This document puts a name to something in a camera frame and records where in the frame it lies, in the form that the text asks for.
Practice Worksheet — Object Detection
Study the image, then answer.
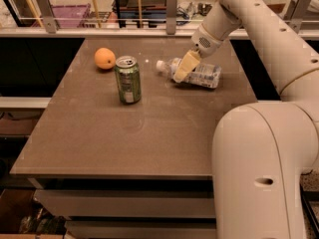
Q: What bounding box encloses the metal bracket centre post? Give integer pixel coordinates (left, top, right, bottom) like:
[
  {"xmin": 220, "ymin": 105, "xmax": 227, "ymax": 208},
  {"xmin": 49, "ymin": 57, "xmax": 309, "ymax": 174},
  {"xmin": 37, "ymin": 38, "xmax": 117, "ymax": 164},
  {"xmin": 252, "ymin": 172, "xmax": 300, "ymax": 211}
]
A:
[{"xmin": 166, "ymin": 0, "xmax": 177, "ymax": 35}]

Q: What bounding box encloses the clear plastic water bottle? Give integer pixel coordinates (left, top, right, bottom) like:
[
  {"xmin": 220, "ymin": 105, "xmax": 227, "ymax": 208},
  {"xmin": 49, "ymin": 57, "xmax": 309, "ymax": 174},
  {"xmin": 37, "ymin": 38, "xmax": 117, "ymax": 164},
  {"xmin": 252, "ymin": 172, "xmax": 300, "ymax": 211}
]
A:
[{"xmin": 156, "ymin": 58, "xmax": 221, "ymax": 89}]

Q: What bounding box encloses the metal bracket left post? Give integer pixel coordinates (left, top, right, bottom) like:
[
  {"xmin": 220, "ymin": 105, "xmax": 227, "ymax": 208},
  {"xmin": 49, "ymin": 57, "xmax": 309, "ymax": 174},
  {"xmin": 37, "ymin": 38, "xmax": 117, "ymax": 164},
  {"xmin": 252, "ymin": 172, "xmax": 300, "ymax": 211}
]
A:
[{"xmin": 36, "ymin": 0, "xmax": 58, "ymax": 34}]

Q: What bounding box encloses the orange fruit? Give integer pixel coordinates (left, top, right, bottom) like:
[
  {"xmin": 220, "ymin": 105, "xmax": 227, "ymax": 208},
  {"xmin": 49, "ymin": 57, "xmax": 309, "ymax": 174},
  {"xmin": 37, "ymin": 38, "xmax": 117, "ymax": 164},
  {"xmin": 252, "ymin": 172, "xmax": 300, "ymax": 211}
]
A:
[{"xmin": 94, "ymin": 48, "xmax": 116, "ymax": 70}]

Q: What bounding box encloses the cardboard box on floor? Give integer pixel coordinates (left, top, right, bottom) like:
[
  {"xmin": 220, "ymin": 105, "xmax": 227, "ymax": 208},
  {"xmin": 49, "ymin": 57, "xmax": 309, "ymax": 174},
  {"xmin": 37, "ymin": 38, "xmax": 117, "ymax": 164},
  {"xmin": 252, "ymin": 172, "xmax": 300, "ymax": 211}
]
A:
[{"xmin": 0, "ymin": 189, "xmax": 66, "ymax": 239}]

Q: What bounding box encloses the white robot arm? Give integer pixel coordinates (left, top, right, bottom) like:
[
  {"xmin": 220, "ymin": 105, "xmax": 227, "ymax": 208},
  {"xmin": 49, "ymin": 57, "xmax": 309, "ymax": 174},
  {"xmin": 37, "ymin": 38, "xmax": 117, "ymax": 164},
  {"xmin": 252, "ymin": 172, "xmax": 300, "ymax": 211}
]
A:
[{"xmin": 173, "ymin": 0, "xmax": 319, "ymax": 239}]

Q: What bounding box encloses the purple plastic crate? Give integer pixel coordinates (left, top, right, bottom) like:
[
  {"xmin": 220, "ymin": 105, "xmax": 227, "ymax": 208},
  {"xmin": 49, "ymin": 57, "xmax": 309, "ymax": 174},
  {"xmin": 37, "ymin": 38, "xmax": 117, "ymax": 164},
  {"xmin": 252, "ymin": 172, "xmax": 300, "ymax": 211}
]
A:
[{"xmin": 31, "ymin": 3, "xmax": 92, "ymax": 29}]

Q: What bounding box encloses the grey drawer cabinet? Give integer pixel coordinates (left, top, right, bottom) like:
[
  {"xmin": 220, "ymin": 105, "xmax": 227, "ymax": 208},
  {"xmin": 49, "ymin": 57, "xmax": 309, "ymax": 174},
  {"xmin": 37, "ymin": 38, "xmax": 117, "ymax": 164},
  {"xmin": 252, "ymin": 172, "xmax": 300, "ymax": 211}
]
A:
[{"xmin": 35, "ymin": 179, "xmax": 216, "ymax": 239}]

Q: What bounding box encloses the green soda can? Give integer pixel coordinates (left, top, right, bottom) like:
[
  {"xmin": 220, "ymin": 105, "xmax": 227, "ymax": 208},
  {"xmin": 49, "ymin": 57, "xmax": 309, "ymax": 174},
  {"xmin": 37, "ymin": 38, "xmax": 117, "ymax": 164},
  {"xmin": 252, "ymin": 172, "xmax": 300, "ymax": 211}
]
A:
[{"xmin": 115, "ymin": 56, "xmax": 142, "ymax": 105}]

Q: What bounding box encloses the dark tray with items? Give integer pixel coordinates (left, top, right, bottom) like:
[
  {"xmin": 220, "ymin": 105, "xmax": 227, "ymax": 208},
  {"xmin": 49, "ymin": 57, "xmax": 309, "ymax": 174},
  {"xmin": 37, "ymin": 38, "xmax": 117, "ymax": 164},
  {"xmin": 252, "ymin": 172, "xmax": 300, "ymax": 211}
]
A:
[{"xmin": 113, "ymin": 0, "xmax": 166, "ymax": 19}]

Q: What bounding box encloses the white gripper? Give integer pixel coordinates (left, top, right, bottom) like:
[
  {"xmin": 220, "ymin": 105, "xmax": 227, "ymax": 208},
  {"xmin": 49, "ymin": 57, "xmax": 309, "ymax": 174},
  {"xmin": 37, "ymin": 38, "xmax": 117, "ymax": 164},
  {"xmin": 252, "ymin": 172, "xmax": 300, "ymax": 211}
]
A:
[{"xmin": 173, "ymin": 25, "xmax": 222, "ymax": 83}]

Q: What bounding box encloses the metal bracket right post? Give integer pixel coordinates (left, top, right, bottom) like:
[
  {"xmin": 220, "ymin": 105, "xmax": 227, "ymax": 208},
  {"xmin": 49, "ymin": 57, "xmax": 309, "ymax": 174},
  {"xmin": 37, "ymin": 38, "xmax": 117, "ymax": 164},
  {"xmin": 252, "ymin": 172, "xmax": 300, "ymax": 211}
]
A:
[{"xmin": 289, "ymin": 0, "xmax": 311, "ymax": 33}]

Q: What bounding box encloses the metal bracket post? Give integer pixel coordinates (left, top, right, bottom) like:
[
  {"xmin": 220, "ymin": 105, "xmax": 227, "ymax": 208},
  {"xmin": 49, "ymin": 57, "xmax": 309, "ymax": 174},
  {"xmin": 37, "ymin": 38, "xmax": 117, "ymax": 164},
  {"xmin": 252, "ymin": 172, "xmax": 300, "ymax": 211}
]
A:
[
  {"xmin": 36, "ymin": 0, "xmax": 58, "ymax": 34},
  {"xmin": 289, "ymin": 0, "xmax": 311, "ymax": 33},
  {"xmin": 166, "ymin": 0, "xmax": 177, "ymax": 35}
]

